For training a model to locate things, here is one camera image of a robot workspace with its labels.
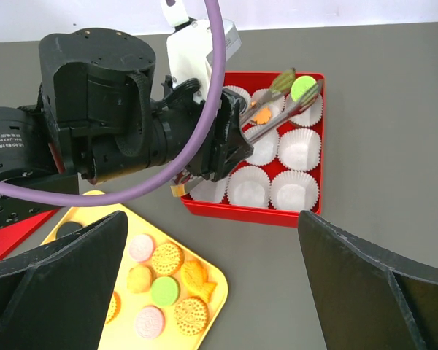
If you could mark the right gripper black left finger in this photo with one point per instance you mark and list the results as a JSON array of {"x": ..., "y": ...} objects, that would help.
[{"x": 56, "y": 296}]

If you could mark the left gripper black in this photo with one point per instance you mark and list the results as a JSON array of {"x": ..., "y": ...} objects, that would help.
[{"x": 225, "y": 145}]

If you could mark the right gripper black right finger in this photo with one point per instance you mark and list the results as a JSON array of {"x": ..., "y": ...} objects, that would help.
[{"x": 366, "y": 296}]

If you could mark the orange flower cookie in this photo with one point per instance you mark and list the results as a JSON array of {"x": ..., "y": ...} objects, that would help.
[{"x": 262, "y": 117}]

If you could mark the red cookie box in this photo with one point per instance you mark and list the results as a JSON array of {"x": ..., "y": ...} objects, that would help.
[{"x": 251, "y": 81}]

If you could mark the green round cookie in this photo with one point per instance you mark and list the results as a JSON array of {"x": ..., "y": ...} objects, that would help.
[
  {"x": 300, "y": 86},
  {"x": 165, "y": 291}
]

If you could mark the pink round cookie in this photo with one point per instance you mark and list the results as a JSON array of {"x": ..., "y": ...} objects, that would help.
[
  {"x": 141, "y": 248},
  {"x": 150, "y": 322}
]

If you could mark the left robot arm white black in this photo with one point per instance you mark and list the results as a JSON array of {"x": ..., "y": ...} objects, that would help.
[{"x": 95, "y": 136}]

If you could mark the tan round biscuit bottom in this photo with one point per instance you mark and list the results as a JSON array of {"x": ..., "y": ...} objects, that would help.
[{"x": 114, "y": 307}]

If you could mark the tan round biscuit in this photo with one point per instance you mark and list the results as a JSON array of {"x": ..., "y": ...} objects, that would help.
[
  {"x": 167, "y": 259},
  {"x": 114, "y": 307},
  {"x": 191, "y": 316}
]

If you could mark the black round cookie left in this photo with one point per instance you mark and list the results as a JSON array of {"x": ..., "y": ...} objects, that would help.
[{"x": 67, "y": 228}]

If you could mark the red box lid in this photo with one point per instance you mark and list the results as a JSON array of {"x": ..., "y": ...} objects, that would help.
[{"x": 14, "y": 235}]

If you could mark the small tan cookie centre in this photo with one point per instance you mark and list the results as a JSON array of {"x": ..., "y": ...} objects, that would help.
[{"x": 139, "y": 279}]

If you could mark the yellow tray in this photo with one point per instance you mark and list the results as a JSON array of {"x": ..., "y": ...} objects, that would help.
[{"x": 121, "y": 333}]

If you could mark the tan round biscuit top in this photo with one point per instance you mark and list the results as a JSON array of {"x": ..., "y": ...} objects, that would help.
[{"x": 167, "y": 259}]

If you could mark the orange fish cookie right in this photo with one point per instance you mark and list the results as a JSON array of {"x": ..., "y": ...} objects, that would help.
[{"x": 196, "y": 280}]

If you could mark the tan round biscuit right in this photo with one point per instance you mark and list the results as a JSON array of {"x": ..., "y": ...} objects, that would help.
[{"x": 191, "y": 316}]

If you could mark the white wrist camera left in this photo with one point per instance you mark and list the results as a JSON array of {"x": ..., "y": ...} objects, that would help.
[{"x": 189, "y": 48}]

